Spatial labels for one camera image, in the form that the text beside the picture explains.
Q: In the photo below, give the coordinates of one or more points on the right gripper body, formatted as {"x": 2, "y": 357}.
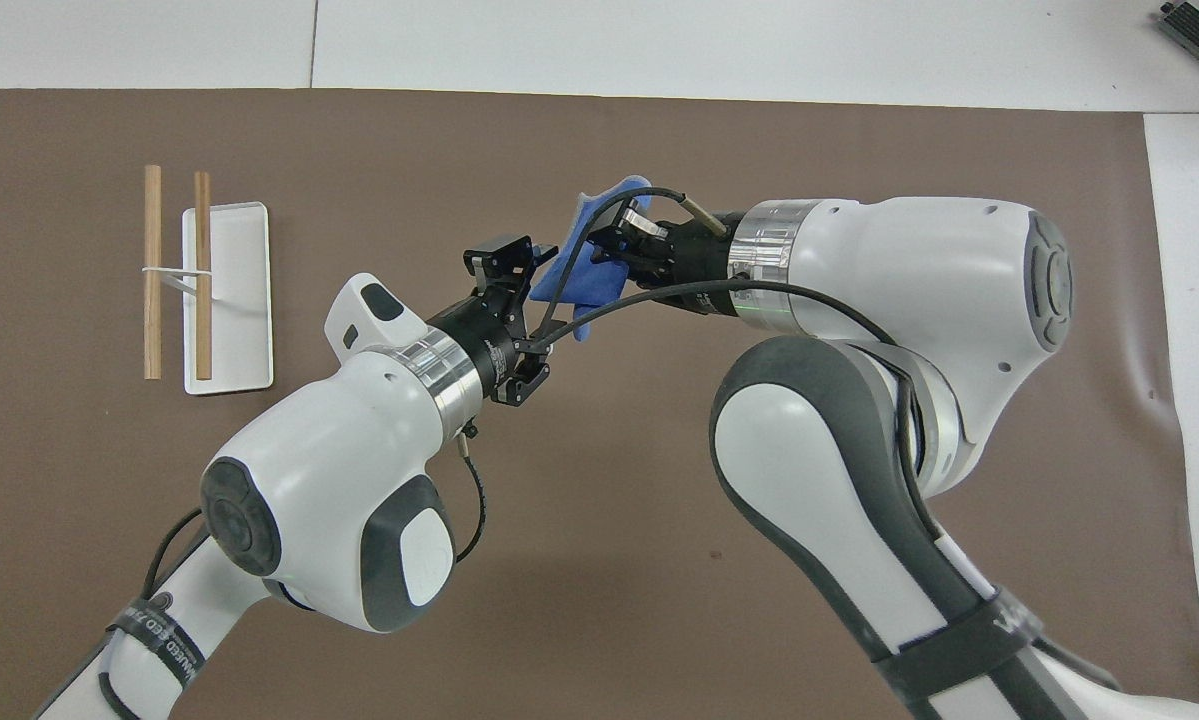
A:
{"x": 704, "y": 262}

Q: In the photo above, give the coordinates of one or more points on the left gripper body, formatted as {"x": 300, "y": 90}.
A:
{"x": 481, "y": 340}

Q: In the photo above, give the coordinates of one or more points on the blue towel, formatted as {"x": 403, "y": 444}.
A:
{"x": 584, "y": 285}

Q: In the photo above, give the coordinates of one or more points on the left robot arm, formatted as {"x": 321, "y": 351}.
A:
{"x": 319, "y": 470}

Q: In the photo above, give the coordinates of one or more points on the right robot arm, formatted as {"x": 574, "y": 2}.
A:
{"x": 909, "y": 270}

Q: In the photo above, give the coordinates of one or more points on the white rack with wooden bars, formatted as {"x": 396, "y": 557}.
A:
{"x": 234, "y": 290}

